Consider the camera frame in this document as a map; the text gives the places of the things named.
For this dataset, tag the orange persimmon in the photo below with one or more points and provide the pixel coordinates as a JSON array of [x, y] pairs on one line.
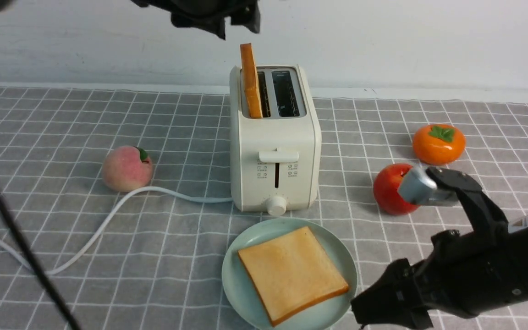
[[438, 144]]

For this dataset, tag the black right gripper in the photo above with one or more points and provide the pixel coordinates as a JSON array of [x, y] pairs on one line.
[[460, 278]]

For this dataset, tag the light green round plate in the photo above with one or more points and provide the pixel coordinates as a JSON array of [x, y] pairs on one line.
[[242, 294]]

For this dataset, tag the white two-slot toaster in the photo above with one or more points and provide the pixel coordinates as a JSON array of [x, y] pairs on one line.
[[275, 160]]

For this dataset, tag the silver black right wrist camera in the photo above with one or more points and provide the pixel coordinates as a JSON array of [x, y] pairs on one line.
[[439, 186]]

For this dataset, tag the toasted bread slice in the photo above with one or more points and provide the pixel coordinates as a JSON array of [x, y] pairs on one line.
[[291, 273], [251, 82]]

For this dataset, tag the red apple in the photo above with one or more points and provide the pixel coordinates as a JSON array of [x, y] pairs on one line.
[[385, 190]]

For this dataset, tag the pink peach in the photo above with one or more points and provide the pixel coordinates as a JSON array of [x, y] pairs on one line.
[[127, 168]]

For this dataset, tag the grey checked tablecloth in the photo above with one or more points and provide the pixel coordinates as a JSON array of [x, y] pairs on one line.
[[157, 265]]

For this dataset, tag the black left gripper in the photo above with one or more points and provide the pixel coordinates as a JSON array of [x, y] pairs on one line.
[[209, 15]]

